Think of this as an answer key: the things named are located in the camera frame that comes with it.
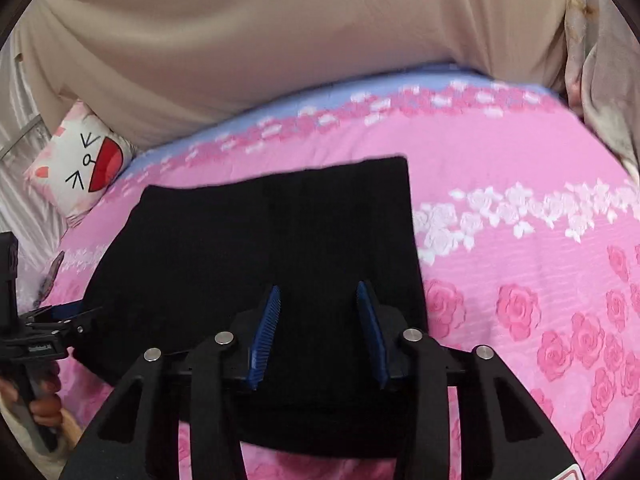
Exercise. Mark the grey floral blanket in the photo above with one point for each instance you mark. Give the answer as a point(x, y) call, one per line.
point(602, 76)

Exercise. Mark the beige padded headboard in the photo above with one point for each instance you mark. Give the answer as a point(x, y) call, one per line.
point(157, 70)

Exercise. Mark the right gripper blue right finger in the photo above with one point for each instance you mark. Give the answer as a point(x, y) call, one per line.
point(504, 433)

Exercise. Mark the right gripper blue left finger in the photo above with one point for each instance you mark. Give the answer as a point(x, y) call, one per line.
point(134, 435)

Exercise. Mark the pink rose bedsheet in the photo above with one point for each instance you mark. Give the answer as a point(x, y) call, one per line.
point(527, 227)

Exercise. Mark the black pants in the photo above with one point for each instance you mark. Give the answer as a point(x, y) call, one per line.
point(189, 260)

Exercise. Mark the white cat face pillow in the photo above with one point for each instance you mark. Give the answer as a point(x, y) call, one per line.
point(82, 159)

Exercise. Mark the person's left hand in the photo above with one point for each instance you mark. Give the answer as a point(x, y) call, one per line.
point(47, 410)

